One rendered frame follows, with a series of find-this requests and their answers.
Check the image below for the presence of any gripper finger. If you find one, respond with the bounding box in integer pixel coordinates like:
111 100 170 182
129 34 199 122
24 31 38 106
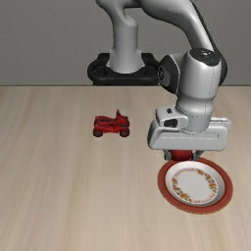
163 149 173 162
191 150 203 162

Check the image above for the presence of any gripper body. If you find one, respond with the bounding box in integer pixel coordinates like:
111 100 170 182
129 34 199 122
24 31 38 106
146 107 231 152

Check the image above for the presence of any red tomato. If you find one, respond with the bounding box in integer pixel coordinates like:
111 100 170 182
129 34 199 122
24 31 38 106
171 150 193 163

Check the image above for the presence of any red-rimmed white plate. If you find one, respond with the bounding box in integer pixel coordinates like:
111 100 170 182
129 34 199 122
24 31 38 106
157 157 234 216

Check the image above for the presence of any red toy car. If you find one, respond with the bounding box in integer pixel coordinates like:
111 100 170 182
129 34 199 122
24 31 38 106
92 109 131 138

